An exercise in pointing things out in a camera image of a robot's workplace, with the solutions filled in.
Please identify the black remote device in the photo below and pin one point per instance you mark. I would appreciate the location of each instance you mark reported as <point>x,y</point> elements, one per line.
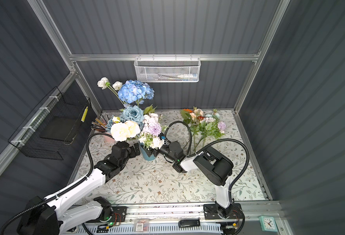
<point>189,223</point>

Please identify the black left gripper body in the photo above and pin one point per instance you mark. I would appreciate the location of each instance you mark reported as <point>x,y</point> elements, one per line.
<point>131,153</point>

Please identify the black wire wall basket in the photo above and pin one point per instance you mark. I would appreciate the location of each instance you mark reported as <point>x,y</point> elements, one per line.
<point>53,128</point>

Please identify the dusty blue rose bunch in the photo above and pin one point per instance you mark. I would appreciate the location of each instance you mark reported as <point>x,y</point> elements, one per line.
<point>132,113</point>

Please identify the green sprig flower bunch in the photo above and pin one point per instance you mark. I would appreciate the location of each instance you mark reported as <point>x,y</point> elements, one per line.
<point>203,125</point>

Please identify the teal ceramic vase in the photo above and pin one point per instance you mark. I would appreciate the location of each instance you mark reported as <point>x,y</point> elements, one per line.
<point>144,155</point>

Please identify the white wire mesh basket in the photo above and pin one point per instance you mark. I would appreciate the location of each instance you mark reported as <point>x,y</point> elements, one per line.
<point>167,69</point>

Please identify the teal small clock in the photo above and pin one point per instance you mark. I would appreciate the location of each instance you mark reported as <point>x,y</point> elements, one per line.
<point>268,224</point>

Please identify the coloured pencils bundle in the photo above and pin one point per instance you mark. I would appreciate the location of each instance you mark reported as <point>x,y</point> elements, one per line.
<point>99,124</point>

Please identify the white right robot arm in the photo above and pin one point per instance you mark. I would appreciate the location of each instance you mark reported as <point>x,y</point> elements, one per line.
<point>213,164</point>

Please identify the white rose stem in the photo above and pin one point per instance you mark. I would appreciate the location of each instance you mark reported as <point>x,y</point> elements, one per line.
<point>104,83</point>

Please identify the floral patterned table mat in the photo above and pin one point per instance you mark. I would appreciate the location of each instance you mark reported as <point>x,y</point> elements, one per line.
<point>156,181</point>

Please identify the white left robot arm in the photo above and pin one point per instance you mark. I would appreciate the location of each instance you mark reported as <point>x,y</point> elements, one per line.
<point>57,216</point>

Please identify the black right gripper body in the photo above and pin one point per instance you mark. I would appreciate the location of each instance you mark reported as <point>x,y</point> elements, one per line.
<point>166,152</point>

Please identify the purple white flower bunch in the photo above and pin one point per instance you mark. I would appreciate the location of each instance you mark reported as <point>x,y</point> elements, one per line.
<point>150,134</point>

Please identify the cream peony flower stem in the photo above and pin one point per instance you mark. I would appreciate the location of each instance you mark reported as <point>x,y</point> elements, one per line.
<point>122,131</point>

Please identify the blue hydrangea flower stem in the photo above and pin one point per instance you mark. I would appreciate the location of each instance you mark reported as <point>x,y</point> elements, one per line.
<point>134,91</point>

